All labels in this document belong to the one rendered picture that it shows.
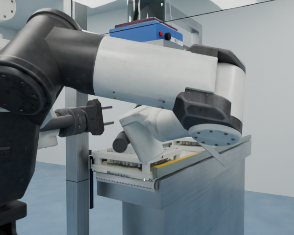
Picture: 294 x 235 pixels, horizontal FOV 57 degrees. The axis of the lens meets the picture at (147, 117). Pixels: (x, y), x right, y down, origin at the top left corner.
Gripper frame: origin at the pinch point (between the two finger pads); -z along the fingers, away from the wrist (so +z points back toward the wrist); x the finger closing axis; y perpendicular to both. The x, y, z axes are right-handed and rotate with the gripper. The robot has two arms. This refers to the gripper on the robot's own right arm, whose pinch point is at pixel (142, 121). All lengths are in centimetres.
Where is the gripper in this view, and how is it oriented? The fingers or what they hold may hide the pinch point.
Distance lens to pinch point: 87.4
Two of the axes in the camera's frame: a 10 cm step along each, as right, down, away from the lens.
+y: 10.0, 0.1, 0.0
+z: 0.0, 1.0, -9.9
